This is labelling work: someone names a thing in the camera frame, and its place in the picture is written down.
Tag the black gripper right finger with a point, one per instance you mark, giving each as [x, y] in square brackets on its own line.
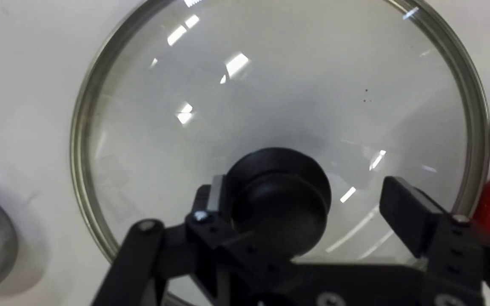
[415, 218]

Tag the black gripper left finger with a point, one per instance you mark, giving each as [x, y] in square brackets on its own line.
[199, 247]

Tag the clear glass lid black knob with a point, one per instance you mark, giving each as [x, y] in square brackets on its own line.
[267, 85]

